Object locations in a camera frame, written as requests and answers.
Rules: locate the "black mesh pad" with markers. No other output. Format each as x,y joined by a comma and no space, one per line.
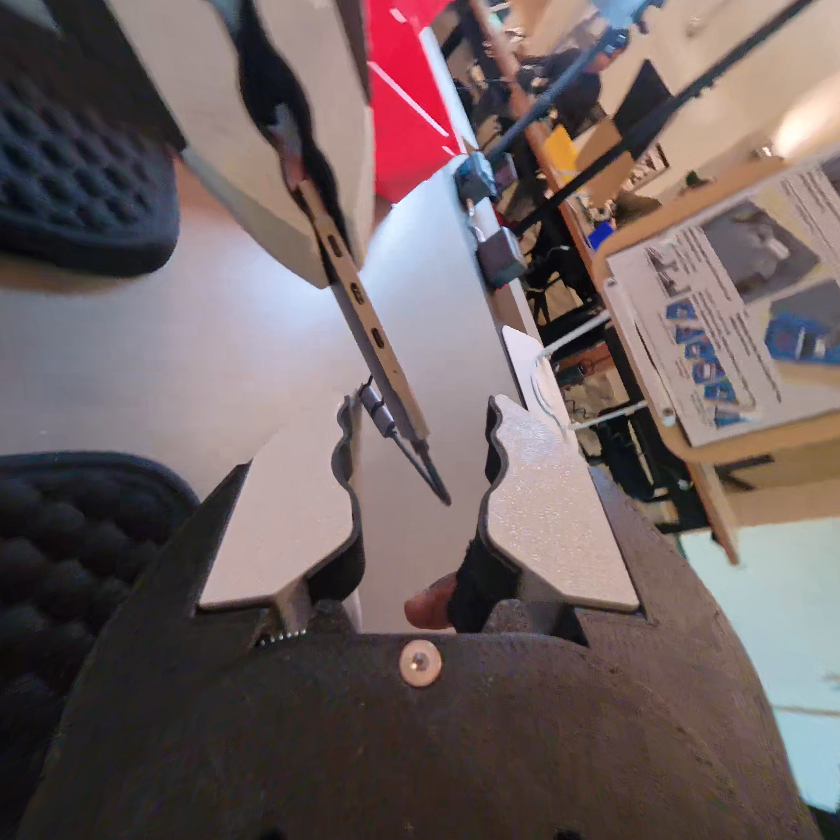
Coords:
79,190
65,558

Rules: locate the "yellow box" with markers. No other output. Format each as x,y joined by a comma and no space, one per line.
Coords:
561,151

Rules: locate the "dark grey case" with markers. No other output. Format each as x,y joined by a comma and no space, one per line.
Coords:
502,259

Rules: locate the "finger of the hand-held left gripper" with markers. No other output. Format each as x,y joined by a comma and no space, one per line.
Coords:
197,85
328,65

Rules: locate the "wooden top desk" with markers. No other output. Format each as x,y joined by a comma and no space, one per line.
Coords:
538,144

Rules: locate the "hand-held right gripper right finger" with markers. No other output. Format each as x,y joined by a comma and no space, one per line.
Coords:
558,525

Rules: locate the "small black device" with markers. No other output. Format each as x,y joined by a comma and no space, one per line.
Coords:
476,177

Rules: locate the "person's right hand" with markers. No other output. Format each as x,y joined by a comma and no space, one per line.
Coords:
430,607

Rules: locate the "grey usb hub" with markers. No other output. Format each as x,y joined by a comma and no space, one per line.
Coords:
380,354

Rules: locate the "red plastic bin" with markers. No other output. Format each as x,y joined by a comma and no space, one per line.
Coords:
407,118

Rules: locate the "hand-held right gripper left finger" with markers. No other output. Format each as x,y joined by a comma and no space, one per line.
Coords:
289,525

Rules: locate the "blue box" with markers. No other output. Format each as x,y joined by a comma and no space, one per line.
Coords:
600,235

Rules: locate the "black light stand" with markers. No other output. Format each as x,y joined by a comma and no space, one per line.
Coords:
558,82

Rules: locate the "instruction sheet on white stand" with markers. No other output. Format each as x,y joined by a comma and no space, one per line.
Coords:
754,433

